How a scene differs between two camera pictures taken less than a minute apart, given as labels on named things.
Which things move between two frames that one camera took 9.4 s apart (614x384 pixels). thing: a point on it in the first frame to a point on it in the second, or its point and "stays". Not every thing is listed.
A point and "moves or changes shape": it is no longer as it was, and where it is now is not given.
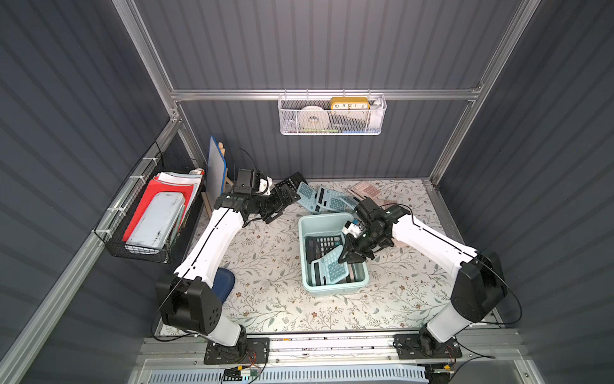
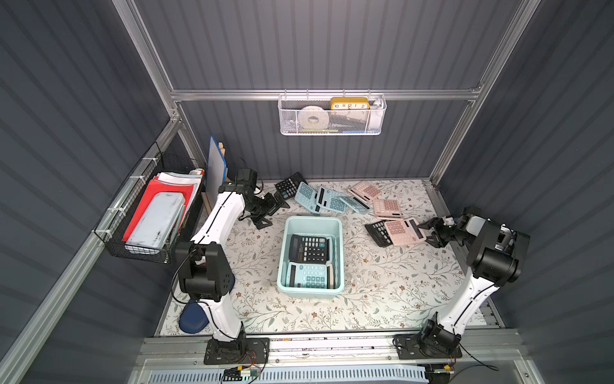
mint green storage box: (321, 226) moves or changes shape
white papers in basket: (192, 179) stays
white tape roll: (308, 111) stays
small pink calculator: (353, 272) to (329, 277)
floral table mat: (408, 290) stays
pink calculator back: (364, 190) stays
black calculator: (288, 189) stays
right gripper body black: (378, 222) to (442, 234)
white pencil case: (155, 223) stays
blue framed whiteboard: (217, 173) stays
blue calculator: (308, 198) stays
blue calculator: (328, 270) to (306, 275)
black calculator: (318, 246) moves or changes shape
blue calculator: (349, 202) stays
